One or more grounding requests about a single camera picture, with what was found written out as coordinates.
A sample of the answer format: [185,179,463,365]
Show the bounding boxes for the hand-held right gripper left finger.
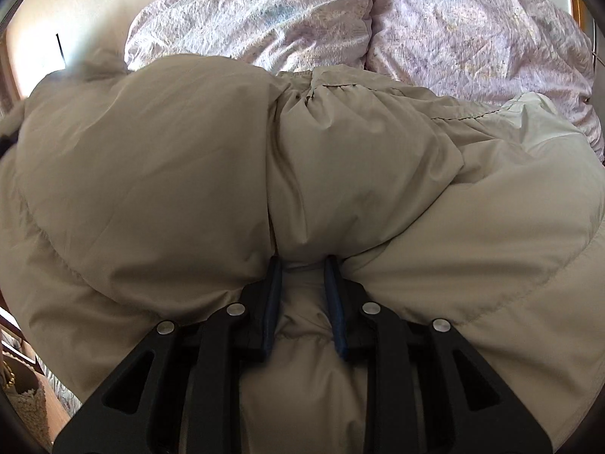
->
[52,255,284,454]

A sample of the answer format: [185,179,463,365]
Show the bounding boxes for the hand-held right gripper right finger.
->
[323,254,554,454]

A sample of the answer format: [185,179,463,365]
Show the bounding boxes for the cream puffer jacket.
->
[0,50,605,454]

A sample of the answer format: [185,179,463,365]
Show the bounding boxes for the beige lace cloth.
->
[0,357,48,440]

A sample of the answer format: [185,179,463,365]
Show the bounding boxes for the lilac crinkled pillow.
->
[124,0,374,77]
[364,0,605,164]

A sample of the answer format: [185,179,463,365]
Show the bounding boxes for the wooden door with glass panels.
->
[569,0,605,73]

